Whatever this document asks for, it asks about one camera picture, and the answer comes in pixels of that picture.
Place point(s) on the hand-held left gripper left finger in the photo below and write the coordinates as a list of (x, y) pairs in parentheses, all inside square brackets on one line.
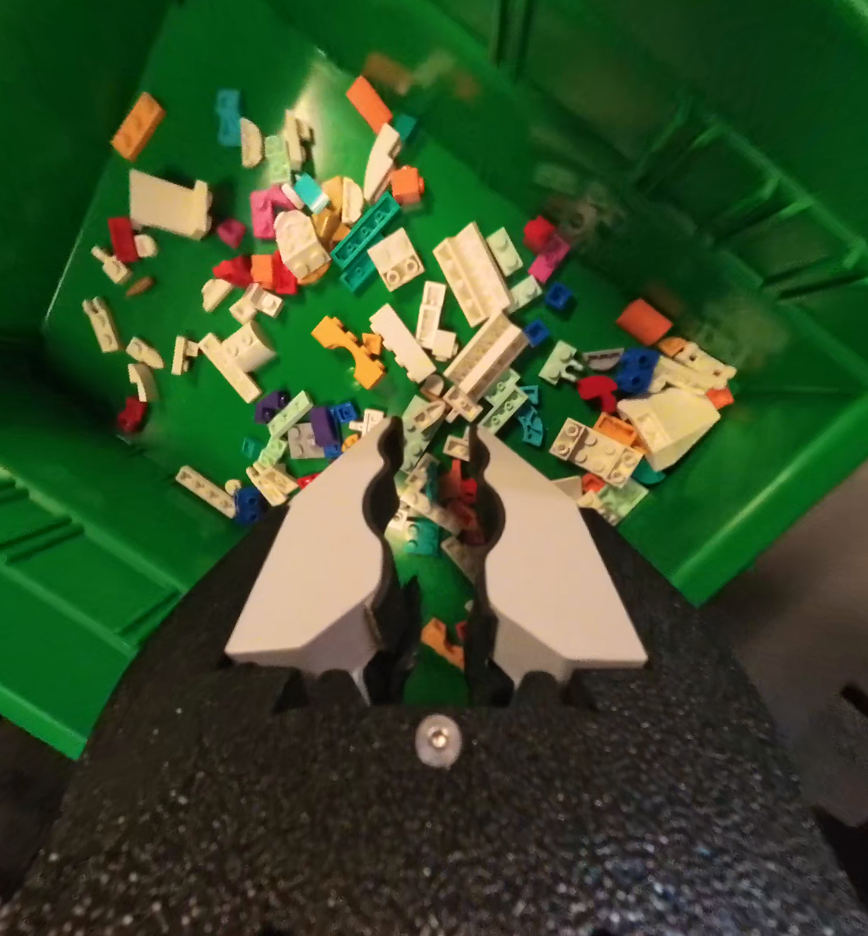
[(317, 570)]

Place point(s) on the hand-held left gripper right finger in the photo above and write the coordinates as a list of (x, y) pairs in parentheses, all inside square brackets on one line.
[(558, 578)]

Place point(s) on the pile of toy bricks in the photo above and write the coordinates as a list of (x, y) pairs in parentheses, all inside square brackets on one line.
[(405, 314)]

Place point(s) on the green plastic bin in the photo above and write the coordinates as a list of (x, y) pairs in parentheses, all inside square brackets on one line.
[(697, 146)]

